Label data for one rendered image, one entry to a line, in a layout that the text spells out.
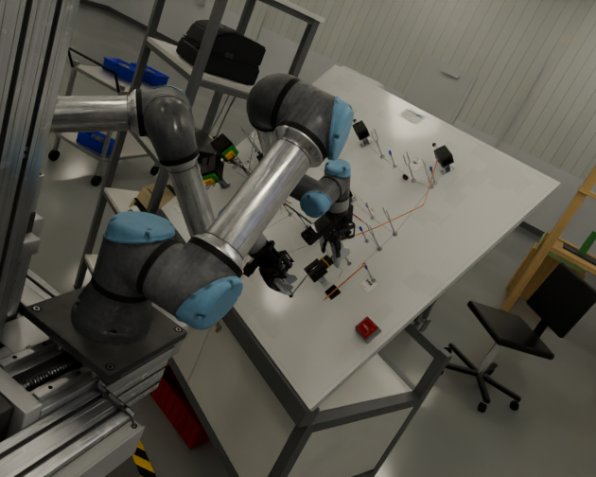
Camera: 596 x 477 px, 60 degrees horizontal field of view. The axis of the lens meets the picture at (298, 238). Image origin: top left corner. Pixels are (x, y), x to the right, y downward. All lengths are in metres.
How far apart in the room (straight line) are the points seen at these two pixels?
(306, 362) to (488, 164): 0.88
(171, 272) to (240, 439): 1.09
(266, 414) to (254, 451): 0.15
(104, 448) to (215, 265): 0.36
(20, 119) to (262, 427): 1.25
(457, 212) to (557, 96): 9.37
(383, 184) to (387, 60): 9.71
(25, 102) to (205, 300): 0.40
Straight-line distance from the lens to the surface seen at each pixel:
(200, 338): 2.08
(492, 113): 11.08
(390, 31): 11.61
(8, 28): 0.82
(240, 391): 1.87
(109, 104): 1.36
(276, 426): 1.74
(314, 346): 1.63
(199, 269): 0.90
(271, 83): 1.08
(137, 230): 0.93
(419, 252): 1.68
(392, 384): 2.01
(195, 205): 1.30
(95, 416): 1.02
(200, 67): 2.20
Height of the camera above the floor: 1.81
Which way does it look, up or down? 21 degrees down
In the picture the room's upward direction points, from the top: 25 degrees clockwise
